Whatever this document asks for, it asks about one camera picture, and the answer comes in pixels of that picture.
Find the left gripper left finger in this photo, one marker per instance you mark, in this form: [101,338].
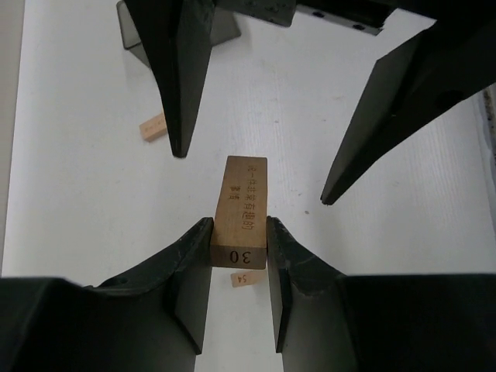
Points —
[150,317]

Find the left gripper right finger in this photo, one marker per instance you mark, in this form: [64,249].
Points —
[325,320]

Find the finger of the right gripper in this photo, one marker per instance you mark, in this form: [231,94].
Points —
[176,38]

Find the smoky transparent plastic box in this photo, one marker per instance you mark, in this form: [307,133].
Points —
[224,29]

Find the wood block one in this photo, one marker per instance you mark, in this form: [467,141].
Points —
[247,278]

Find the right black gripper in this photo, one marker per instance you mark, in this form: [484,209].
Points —
[408,88]

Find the wood block three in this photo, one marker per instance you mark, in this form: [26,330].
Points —
[239,236]

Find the wood block two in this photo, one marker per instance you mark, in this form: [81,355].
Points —
[153,128]

